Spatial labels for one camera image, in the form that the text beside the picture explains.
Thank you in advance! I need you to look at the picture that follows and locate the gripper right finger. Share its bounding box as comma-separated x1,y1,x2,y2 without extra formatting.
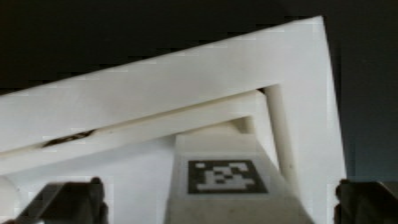
335,179,398,224

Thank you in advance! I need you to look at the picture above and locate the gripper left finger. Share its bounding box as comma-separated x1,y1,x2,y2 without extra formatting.
15,177,109,224

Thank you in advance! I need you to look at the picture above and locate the white square tabletop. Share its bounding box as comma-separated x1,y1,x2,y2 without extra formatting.
0,91,280,224

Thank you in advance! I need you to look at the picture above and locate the white table leg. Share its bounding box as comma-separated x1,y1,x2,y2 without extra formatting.
166,122,315,224

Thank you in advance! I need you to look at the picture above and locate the white fence right piece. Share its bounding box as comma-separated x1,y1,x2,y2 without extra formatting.
0,17,347,224

